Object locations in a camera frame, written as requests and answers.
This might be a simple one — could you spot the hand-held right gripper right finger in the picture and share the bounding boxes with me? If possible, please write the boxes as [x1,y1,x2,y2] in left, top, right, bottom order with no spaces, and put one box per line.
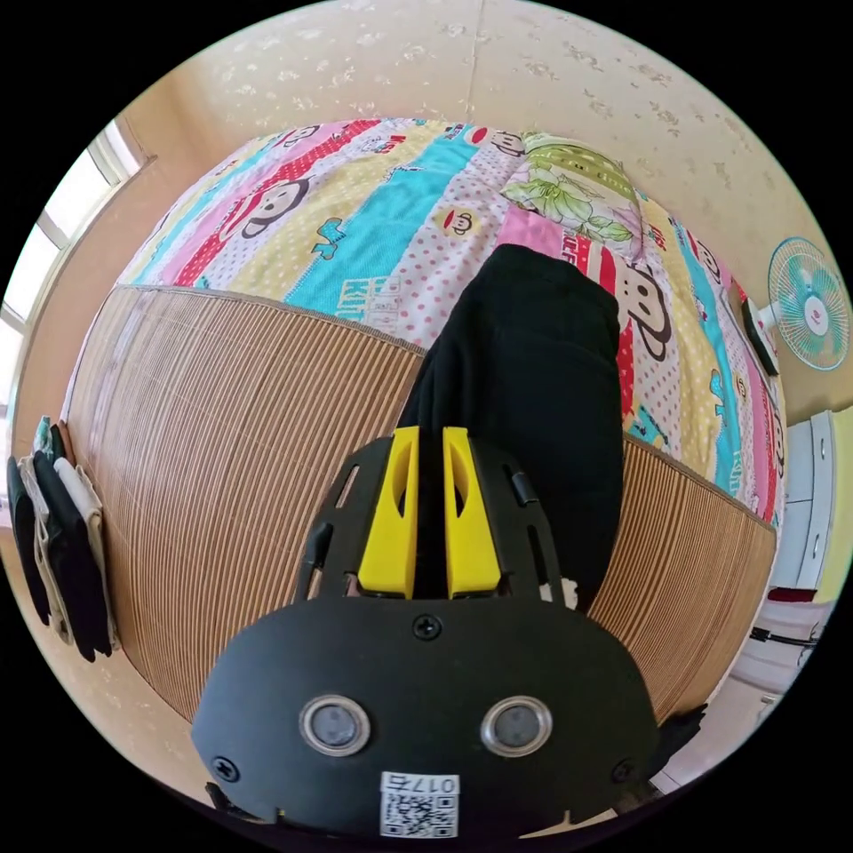
[443,426,502,594]

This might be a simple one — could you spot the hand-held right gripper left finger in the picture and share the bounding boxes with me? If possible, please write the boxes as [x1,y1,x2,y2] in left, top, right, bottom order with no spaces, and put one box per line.
[356,426,421,596]

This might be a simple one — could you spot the black pants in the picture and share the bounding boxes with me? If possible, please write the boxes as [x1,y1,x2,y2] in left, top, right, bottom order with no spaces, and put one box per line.
[396,244,625,614]

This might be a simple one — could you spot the bed with woven mat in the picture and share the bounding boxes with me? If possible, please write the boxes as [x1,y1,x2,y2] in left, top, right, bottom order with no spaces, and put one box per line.
[58,118,787,728]

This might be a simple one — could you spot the pile of clothes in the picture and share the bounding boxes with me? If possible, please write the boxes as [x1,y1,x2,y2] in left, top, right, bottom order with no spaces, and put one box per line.
[6,415,123,662]

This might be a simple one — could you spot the white cupboard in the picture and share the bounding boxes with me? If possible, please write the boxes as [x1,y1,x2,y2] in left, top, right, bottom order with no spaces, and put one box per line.
[771,409,838,593]

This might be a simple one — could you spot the floral green pillow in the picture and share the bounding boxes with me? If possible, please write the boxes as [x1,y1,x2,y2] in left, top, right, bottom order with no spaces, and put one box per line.
[499,132,649,262]

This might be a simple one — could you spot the teal standing fan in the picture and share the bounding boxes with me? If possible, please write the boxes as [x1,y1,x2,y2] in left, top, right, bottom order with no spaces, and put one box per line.
[740,236,851,379]

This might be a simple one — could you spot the window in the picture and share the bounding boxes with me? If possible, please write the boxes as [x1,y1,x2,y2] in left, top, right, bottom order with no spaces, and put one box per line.
[0,118,155,427]

